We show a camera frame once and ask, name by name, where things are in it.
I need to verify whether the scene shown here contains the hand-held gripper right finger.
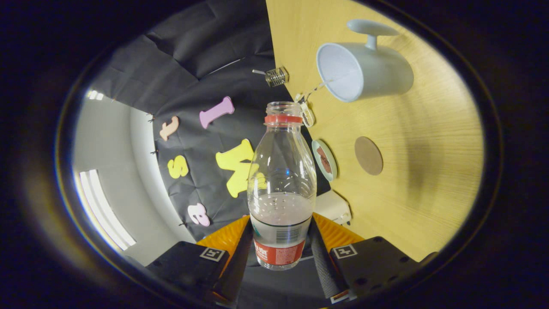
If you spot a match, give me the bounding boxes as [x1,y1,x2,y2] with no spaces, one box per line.
[310,213,420,304]

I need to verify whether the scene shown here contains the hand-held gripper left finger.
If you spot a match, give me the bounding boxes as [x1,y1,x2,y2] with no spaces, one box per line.
[145,215,254,304]

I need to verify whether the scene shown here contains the clear plastic juice bottle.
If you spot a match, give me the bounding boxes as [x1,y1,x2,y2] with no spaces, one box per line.
[247,101,318,271]

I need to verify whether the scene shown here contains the round brown coaster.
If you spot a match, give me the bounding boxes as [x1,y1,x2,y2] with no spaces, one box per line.
[354,136,384,176]

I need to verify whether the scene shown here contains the pale blue cup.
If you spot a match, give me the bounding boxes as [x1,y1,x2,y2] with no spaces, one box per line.
[316,19,415,103]

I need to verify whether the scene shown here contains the white toaster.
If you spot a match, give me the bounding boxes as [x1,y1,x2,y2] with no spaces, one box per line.
[315,190,352,226]

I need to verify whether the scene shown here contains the pale green round plate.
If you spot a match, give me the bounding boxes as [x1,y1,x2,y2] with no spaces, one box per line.
[311,139,338,182]

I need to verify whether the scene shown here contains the brown meat slice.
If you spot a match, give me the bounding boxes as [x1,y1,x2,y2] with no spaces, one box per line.
[317,147,332,174]

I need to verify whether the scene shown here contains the long ceiling light panel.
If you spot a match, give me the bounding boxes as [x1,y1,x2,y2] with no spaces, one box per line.
[78,170,137,251]

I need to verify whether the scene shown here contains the white divided condiment dish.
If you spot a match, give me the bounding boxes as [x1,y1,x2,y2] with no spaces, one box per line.
[295,92,316,128]

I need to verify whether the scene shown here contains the light wooden table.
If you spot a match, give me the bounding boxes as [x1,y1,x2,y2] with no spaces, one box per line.
[266,0,484,262]

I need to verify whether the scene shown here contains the small clear glass jar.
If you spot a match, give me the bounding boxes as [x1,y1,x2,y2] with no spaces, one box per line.
[265,67,290,88]

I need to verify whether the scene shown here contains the black backdrop cloth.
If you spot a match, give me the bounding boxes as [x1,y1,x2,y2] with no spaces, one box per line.
[92,0,333,303]

